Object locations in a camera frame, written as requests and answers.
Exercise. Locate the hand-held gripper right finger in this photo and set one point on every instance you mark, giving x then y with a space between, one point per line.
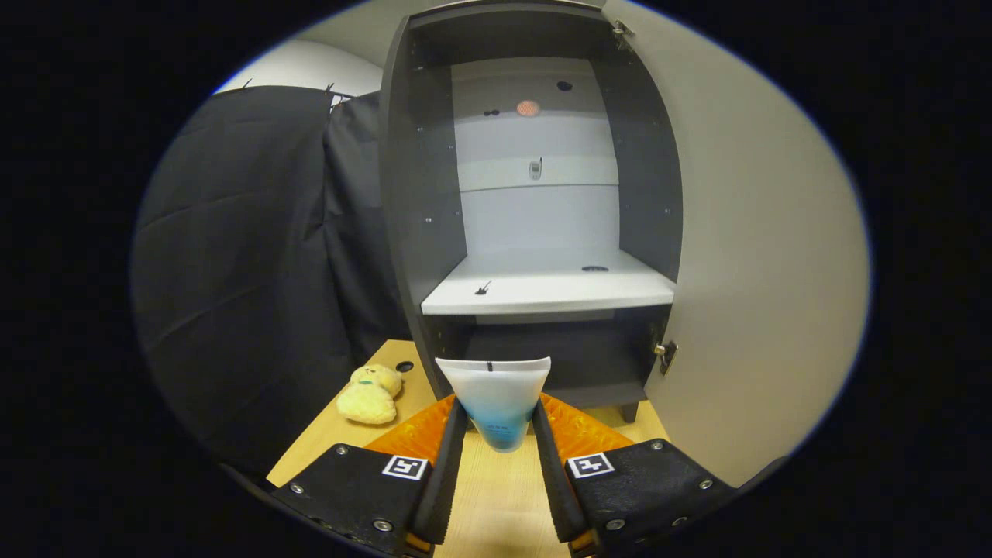
554 488

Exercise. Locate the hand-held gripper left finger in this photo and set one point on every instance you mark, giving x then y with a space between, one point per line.
446 480

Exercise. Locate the white and blue tube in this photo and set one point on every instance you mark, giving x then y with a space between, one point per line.
496 395

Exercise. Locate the beige cabinet door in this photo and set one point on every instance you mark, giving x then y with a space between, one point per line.
759 271

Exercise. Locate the yellow plush toy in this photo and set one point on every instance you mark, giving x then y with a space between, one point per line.
368 403

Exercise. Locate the black table grommet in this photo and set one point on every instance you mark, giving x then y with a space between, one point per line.
404 366

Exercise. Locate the metal door hinge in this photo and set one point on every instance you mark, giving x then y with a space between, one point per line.
665 356
621 35

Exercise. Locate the white cabinet shelf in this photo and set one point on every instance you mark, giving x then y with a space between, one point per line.
542 291

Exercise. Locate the black backdrop cloth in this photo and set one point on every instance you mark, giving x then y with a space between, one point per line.
248 271

